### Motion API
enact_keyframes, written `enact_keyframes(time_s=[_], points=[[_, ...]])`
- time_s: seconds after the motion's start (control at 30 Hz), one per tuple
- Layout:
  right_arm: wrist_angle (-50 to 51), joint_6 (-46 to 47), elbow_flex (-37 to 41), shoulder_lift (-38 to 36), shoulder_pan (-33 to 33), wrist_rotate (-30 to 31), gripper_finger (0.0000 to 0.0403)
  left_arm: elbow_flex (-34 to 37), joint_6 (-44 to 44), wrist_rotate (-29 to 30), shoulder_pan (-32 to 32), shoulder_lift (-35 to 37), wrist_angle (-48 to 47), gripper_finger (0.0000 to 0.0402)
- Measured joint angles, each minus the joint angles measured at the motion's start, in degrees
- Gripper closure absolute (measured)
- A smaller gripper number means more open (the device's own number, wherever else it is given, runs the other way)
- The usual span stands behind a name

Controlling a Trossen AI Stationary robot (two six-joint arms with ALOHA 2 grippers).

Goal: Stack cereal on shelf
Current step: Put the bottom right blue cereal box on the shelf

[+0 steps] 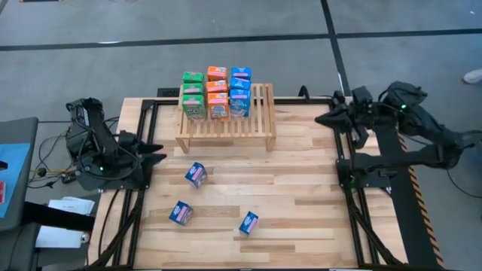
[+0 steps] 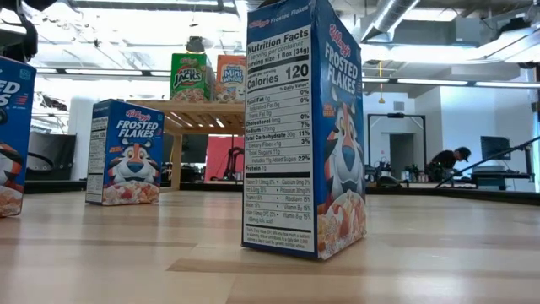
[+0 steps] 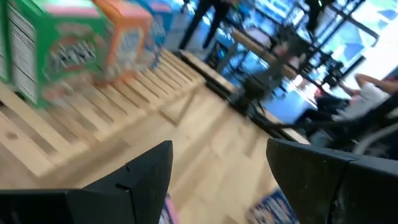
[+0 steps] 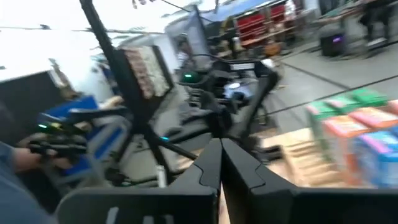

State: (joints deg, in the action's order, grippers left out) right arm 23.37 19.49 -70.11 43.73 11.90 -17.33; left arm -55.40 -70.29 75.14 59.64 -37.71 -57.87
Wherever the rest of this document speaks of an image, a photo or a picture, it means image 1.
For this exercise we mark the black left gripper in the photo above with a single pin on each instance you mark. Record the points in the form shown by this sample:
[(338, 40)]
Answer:
[(130, 145)]

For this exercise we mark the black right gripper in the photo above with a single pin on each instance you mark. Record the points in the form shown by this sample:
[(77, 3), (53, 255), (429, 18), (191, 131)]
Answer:
[(363, 113)]

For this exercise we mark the green Apple Jacks cereal box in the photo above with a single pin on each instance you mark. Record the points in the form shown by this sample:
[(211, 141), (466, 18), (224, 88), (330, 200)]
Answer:
[(193, 77), (194, 109), (193, 89)]

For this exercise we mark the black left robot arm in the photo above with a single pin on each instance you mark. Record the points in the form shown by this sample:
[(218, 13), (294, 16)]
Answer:
[(94, 143)]

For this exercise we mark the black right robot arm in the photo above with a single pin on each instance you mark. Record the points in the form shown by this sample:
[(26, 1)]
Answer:
[(414, 154)]

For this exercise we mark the blue Frosted Flakes cereal box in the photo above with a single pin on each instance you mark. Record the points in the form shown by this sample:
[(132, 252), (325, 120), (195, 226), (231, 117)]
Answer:
[(249, 223), (181, 213), (196, 175)]

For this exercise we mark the wooden slatted shelf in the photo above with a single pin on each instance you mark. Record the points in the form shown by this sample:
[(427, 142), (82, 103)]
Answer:
[(260, 113)]

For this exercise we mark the black power strip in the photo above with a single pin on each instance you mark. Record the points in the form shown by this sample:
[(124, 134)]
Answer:
[(168, 92)]

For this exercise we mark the black power adapter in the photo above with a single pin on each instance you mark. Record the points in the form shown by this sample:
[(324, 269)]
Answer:
[(70, 177)]

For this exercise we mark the white paper sheet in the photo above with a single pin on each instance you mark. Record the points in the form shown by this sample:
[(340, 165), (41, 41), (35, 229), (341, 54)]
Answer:
[(75, 206), (56, 237)]

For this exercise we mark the white round cap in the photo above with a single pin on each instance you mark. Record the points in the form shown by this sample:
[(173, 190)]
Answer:
[(85, 238)]

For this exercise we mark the person's shoe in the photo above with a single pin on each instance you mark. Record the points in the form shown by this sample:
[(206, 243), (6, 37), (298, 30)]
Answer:
[(472, 76)]

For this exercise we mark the grey padded chair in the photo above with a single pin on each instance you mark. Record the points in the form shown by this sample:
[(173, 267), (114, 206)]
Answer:
[(19, 130)]

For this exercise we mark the blue cloth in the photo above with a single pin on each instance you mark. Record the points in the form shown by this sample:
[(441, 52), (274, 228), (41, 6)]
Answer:
[(15, 177)]

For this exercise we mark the black metal table frame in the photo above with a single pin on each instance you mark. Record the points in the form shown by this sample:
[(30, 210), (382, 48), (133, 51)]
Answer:
[(301, 101)]

